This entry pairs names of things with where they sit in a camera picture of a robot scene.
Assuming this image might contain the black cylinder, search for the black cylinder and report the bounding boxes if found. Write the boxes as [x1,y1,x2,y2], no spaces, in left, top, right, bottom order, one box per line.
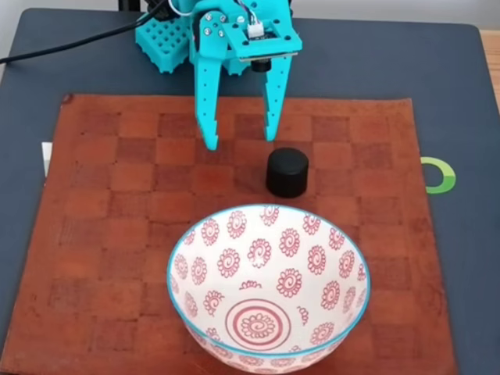
[265,147,310,200]

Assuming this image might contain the white bowl with red flowers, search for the white bowl with red flowers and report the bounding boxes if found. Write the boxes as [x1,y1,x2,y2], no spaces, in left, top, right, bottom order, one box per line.
[166,202,372,375]

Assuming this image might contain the brown leather checkered mat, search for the brown leather checkered mat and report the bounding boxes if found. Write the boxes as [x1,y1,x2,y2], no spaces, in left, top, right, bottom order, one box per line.
[0,92,460,375]

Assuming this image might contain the camera cable with white plug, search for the camera cable with white plug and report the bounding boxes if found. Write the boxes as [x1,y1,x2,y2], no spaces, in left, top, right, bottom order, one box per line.
[236,0,261,39]

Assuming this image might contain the teal framed camera module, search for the teal framed camera module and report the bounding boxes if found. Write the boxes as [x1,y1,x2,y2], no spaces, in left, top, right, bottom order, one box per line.
[227,21,304,74]

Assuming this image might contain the white and pink servo wires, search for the white and pink servo wires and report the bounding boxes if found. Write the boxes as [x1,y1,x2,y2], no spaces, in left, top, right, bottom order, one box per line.
[166,0,196,17]

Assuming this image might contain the black power cable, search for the black power cable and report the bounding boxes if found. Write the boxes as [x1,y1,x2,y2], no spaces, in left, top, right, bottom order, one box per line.
[0,11,157,66]

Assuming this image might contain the green ring sticker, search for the green ring sticker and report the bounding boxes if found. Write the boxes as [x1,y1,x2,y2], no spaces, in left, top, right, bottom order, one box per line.
[420,156,457,195]

